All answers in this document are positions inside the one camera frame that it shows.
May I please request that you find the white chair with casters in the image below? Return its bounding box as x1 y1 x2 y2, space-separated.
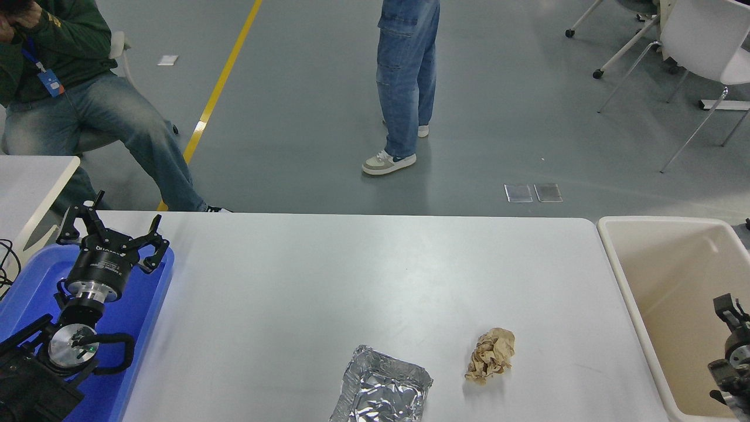
565 0 666 80

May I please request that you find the black cable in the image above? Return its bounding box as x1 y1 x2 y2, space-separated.
0 238 23 297

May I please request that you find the tan paper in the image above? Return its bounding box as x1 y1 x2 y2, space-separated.
465 327 516 386

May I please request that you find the white chair with metal legs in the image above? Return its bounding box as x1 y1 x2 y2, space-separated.
598 0 750 173

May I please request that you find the white side table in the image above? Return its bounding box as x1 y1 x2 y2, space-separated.
0 155 81 261

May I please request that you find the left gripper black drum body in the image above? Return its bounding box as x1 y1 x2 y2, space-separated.
66 243 141 294

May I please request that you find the large pale plastic bin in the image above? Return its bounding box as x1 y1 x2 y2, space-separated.
596 216 750 422

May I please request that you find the person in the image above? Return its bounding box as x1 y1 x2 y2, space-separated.
362 0 441 176
0 0 232 213

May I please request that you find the person's left hand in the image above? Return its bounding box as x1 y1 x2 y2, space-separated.
13 5 43 30

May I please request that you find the blue plastic tray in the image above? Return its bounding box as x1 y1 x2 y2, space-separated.
0 243 175 422

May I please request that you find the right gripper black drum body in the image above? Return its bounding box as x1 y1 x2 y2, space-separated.
725 325 750 351

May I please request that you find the foil tray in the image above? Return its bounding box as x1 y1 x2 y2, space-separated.
329 345 434 422

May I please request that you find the white floor bar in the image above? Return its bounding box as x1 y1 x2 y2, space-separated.
698 98 750 111

